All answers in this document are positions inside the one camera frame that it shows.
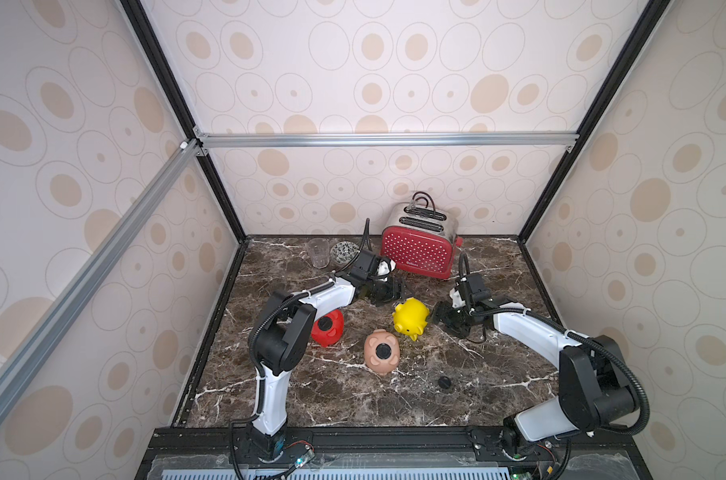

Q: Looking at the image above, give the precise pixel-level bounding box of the yellow piggy bank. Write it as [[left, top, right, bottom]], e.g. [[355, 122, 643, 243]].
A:
[[392, 298, 430, 341]]

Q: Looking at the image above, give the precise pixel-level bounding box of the red piggy bank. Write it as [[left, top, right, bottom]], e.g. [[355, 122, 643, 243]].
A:
[[311, 309, 344, 348]]

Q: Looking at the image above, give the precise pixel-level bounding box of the pink piggy bank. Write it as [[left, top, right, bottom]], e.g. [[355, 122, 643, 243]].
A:
[[364, 329, 400, 376]]

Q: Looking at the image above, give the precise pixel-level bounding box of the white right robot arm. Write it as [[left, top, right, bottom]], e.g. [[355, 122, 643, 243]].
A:
[[427, 273, 650, 459]]

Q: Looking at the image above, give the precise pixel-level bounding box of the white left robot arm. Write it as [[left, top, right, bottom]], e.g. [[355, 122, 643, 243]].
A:
[[232, 249, 402, 462]]

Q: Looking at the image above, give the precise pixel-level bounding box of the floral patterned bowl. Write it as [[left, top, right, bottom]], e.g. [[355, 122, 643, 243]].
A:
[[329, 241, 360, 267]]

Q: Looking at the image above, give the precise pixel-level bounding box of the clear drinking glass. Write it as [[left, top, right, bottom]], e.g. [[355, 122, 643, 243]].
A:
[[306, 238, 330, 269]]

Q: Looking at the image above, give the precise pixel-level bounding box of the red polka dot toaster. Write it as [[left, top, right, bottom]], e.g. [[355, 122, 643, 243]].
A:
[[380, 191, 463, 280]]

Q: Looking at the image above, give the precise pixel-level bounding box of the aluminium frame rail back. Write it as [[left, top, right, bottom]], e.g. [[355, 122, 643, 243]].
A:
[[200, 131, 579, 149]]

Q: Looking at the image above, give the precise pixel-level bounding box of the aluminium frame rail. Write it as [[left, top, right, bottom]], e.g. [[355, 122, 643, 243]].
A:
[[0, 138, 202, 426], [200, 131, 579, 149]]

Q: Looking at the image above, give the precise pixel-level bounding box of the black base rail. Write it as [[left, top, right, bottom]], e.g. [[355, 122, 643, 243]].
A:
[[136, 425, 652, 479]]

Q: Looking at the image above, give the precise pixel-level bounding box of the aluminium frame rail left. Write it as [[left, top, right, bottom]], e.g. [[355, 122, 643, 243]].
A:
[[0, 138, 202, 426]]

